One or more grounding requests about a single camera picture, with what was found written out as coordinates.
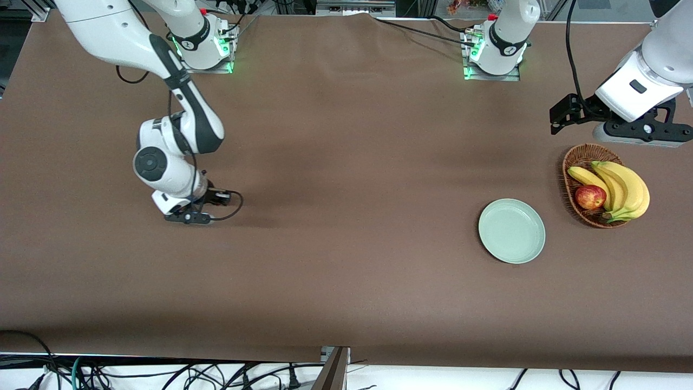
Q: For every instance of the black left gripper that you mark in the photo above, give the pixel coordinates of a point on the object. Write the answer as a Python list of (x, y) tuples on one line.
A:
[(587, 109)]

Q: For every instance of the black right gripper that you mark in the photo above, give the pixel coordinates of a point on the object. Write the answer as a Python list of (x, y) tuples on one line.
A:
[(209, 195)]

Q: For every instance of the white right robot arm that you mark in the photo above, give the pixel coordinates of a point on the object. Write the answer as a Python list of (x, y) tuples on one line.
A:
[(108, 27)]

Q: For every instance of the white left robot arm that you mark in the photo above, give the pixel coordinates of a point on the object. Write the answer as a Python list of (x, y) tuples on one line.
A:
[(509, 32)]

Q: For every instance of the pale green round plate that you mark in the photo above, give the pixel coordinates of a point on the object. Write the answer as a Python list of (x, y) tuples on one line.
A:
[(511, 231)]

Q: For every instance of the brown wicker basket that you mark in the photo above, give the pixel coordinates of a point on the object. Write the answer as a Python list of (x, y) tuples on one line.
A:
[(582, 157)]

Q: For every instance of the red apple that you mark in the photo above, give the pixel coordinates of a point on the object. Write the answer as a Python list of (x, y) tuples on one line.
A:
[(590, 197)]

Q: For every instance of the yellow banana bunch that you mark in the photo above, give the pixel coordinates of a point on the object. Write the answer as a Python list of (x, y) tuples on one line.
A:
[(631, 189)]

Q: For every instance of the brown table cover sheet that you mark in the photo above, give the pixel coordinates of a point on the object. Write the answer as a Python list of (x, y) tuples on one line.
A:
[(303, 271)]

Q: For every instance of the orange patterned object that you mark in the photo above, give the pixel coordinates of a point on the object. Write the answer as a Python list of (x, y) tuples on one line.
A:
[(465, 5)]

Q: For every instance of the grey metal box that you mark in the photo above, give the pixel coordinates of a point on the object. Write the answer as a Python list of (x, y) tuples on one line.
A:
[(354, 7)]

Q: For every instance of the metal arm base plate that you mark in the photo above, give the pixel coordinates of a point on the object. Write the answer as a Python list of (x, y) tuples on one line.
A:
[(490, 77), (211, 69)]

